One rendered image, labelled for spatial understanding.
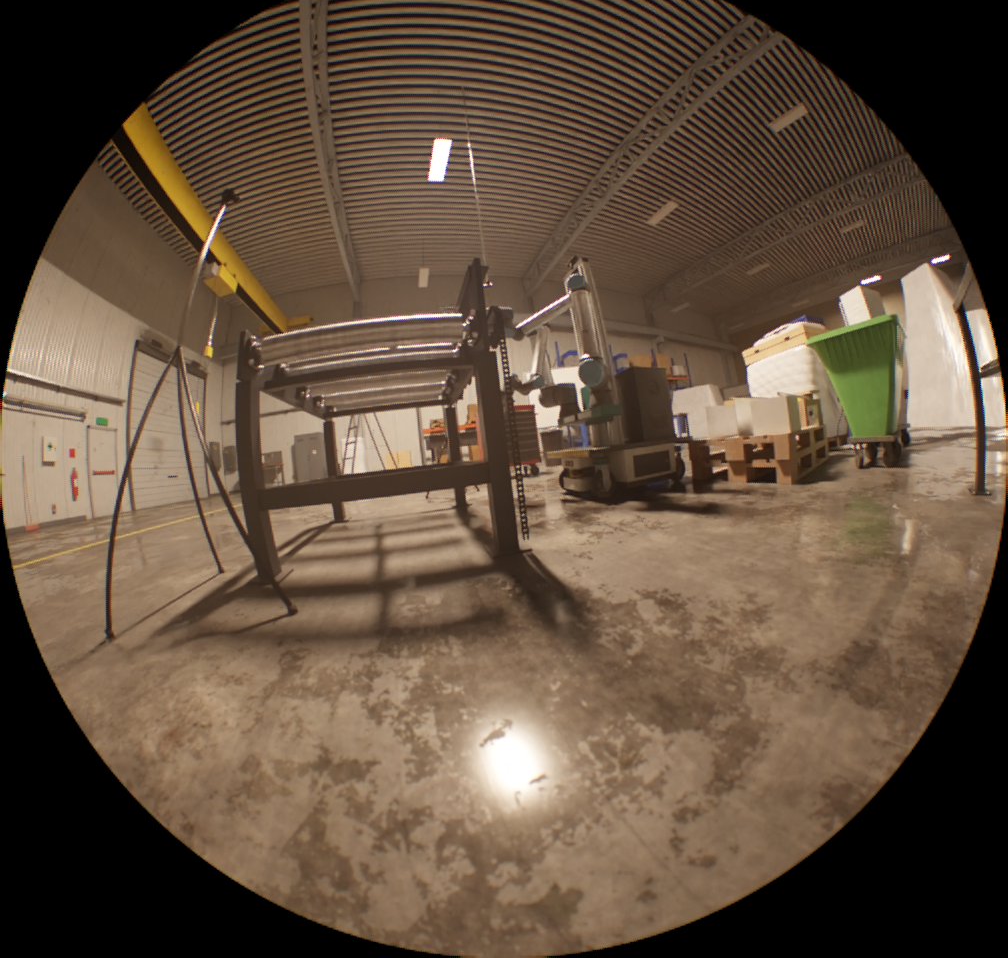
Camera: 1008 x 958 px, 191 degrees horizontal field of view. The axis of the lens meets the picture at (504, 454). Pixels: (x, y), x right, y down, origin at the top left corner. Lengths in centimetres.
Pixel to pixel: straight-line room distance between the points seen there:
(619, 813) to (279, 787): 39
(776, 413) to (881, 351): 91
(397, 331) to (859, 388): 257
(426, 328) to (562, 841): 125
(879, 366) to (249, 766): 273
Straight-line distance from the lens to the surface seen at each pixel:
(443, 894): 38
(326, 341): 116
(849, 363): 238
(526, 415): 398
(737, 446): 208
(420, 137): 932
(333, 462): 232
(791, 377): 365
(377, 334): 113
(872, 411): 240
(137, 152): 766
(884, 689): 60
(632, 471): 194
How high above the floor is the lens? 37
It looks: 1 degrees down
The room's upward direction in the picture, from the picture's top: 7 degrees counter-clockwise
